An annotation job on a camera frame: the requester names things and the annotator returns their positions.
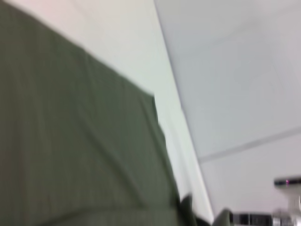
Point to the dark green t-shirt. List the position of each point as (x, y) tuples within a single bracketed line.
[(70, 129)]

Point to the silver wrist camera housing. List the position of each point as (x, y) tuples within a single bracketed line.
[(289, 183)]

